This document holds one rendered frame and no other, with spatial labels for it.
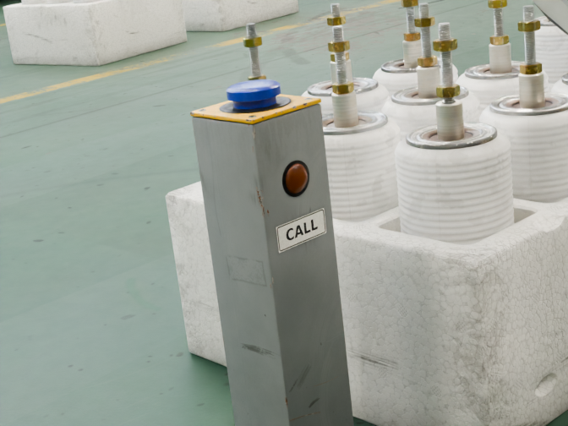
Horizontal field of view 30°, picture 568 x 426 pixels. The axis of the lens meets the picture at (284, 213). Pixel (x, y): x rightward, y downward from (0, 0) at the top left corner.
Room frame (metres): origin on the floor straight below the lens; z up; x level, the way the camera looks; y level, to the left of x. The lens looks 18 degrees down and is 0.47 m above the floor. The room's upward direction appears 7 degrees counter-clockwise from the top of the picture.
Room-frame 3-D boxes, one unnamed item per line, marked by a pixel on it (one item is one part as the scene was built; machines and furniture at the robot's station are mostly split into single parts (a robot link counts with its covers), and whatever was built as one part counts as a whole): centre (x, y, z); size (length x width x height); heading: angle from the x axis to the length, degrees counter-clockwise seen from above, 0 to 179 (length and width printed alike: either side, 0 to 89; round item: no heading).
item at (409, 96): (1.02, -0.16, 0.25); 0.08 x 0.08 x 0.01
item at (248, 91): (0.77, 0.01, 0.32); 0.04 x 0.04 x 0.02
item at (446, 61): (0.85, -0.15, 0.31); 0.01 x 0.01 x 0.08
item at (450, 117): (0.85, -0.15, 0.26); 0.02 x 0.02 x 0.03
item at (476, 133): (0.85, -0.15, 0.25); 0.08 x 0.08 x 0.01
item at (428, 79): (1.02, -0.16, 0.26); 0.02 x 0.02 x 0.03
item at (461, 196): (0.85, -0.15, 0.16); 0.10 x 0.10 x 0.18
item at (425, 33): (1.02, -0.16, 0.30); 0.01 x 0.01 x 0.08
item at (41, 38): (3.37, 0.52, 0.09); 0.39 x 0.39 x 0.18; 51
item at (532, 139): (0.93, -0.23, 0.16); 0.10 x 0.10 x 0.18
